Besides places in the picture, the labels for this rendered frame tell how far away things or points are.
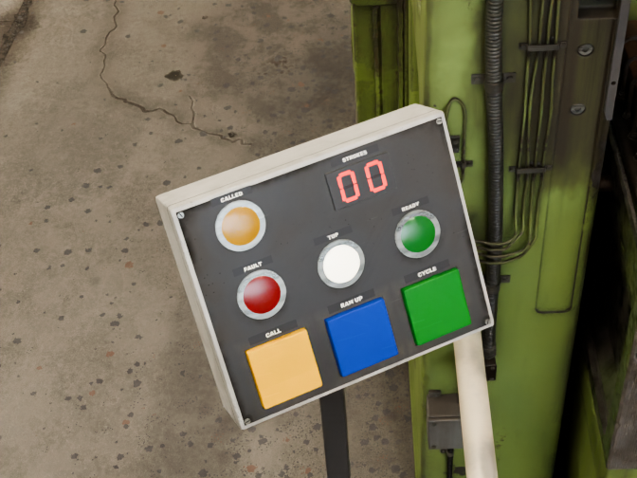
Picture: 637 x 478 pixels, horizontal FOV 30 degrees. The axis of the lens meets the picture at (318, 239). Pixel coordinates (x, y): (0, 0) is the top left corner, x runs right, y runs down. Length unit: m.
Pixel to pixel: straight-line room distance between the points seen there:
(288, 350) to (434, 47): 0.44
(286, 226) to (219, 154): 1.81
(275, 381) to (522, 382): 0.79
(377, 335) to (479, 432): 0.41
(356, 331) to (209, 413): 1.23
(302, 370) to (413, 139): 0.30
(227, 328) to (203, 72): 2.10
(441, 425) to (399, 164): 0.79
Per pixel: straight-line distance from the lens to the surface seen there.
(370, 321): 1.40
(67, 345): 2.78
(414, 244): 1.40
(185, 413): 2.61
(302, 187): 1.34
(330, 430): 1.75
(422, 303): 1.42
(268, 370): 1.37
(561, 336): 1.99
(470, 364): 1.84
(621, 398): 1.81
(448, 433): 2.10
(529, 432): 2.21
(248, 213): 1.32
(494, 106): 1.58
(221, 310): 1.34
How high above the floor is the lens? 2.11
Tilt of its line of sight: 47 degrees down
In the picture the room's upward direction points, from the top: 5 degrees counter-clockwise
